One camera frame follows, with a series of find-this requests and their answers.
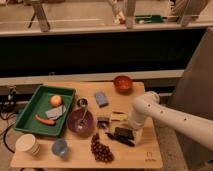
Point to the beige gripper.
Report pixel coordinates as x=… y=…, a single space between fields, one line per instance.
x=138 y=136

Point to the grey cloth piece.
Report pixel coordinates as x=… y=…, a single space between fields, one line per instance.
x=56 y=112

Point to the red yellow apple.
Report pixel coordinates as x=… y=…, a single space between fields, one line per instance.
x=56 y=100

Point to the small metal cup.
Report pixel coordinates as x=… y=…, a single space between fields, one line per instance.
x=82 y=103

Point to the blue cup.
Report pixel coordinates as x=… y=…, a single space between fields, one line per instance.
x=60 y=148

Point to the green plastic tray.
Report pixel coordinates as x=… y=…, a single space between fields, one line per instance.
x=40 y=104

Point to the white paper cup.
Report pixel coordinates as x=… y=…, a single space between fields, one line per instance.
x=28 y=144

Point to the bunch of dark grapes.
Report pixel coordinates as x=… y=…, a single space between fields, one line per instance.
x=101 y=152

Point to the orange sausage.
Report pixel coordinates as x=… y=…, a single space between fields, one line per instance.
x=45 y=121

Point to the black eraser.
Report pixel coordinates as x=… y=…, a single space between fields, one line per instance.
x=124 y=132

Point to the small black binder clip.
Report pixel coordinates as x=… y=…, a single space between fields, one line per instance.
x=103 y=122

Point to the blue sponge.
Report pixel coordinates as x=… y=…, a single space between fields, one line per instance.
x=101 y=99

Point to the purple bowl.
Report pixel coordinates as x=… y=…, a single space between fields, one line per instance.
x=73 y=120

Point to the red bowl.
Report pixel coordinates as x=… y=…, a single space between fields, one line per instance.
x=123 y=84

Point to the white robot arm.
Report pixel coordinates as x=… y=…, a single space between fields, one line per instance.
x=147 y=105

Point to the metal spoon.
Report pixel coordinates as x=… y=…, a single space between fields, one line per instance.
x=80 y=125

